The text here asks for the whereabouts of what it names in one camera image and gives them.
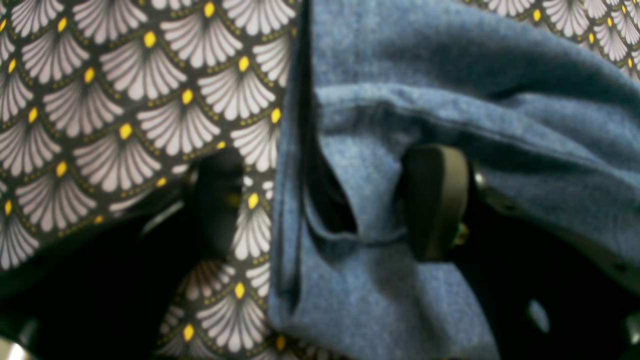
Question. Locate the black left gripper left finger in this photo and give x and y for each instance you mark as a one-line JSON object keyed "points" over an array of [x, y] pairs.
{"points": [[101, 293]]}

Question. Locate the blue T-shirt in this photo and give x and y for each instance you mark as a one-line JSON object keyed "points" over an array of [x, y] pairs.
{"points": [[543, 95]]}

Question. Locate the fan-patterned tablecloth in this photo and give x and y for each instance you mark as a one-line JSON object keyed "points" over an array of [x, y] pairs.
{"points": [[105, 101]]}

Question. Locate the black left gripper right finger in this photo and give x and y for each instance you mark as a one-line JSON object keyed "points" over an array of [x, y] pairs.
{"points": [[548, 293]]}

